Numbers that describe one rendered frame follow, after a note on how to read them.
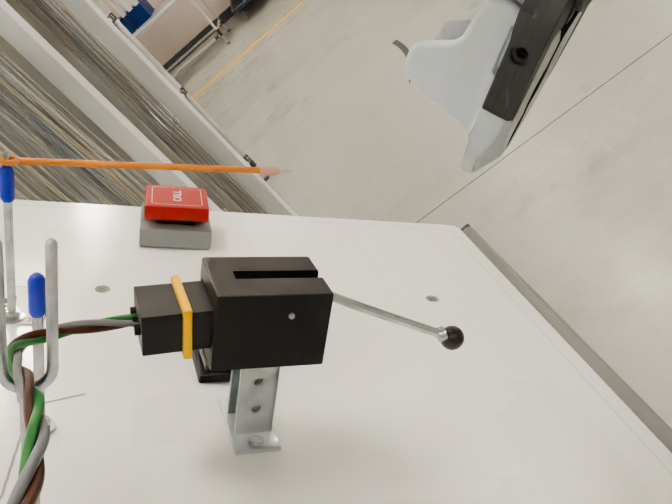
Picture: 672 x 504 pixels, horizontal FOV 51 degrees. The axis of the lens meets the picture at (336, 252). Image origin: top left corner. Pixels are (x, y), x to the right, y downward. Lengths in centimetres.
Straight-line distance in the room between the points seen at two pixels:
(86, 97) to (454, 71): 79
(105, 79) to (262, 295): 114
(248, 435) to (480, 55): 22
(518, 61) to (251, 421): 22
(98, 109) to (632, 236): 135
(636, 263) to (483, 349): 138
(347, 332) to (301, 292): 16
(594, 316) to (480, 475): 143
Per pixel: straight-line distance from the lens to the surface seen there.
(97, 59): 143
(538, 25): 29
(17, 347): 30
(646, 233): 192
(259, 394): 37
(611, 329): 176
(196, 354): 43
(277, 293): 33
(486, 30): 32
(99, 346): 45
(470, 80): 33
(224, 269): 34
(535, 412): 46
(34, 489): 20
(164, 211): 57
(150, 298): 34
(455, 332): 40
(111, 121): 108
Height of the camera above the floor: 126
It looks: 27 degrees down
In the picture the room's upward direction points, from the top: 44 degrees counter-clockwise
